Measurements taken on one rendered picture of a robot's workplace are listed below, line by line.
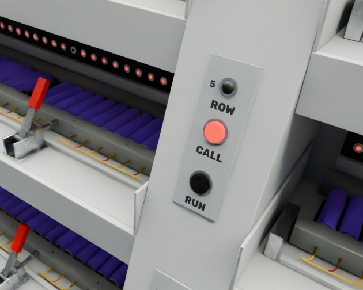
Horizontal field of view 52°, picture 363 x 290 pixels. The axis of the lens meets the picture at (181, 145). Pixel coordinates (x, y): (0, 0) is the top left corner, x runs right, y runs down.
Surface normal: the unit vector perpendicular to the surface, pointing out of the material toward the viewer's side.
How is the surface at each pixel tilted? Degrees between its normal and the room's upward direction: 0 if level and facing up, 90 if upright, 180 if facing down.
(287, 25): 90
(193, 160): 90
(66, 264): 17
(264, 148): 90
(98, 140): 107
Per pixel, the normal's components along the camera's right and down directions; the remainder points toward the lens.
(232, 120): -0.48, 0.16
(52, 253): 0.09, -0.84
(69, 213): -0.53, 0.42
